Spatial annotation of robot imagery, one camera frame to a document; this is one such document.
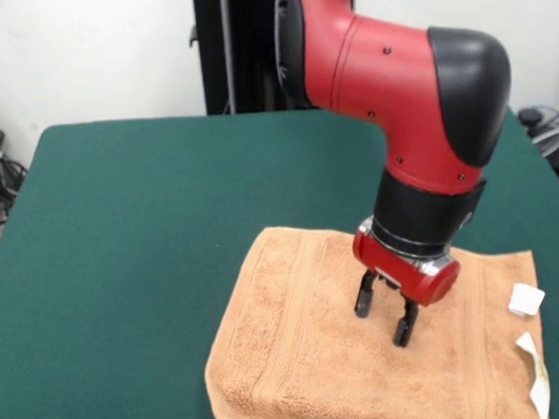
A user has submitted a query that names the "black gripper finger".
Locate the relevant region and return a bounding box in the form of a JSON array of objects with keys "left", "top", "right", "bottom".
[
  {"left": 352, "top": 268, "right": 383, "bottom": 319},
  {"left": 390, "top": 295, "right": 423, "bottom": 349}
]

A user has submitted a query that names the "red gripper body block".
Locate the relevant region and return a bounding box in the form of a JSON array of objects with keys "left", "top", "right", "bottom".
[{"left": 350, "top": 221, "right": 464, "bottom": 312}]

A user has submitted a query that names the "tan terry towel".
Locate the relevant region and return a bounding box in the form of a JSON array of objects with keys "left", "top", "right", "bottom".
[{"left": 194, "top": 209, "right": 555, "bottom": 419}]

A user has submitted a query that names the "dark green table cloth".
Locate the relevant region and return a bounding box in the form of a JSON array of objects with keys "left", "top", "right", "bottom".
[{"left": 0, "top": 93, "right": 559, "bottom": 419}]

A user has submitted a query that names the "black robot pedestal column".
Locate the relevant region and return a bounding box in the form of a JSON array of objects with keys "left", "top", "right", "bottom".
[{"left": 184, "top": 0, "right": 322, "bottom": 117}]

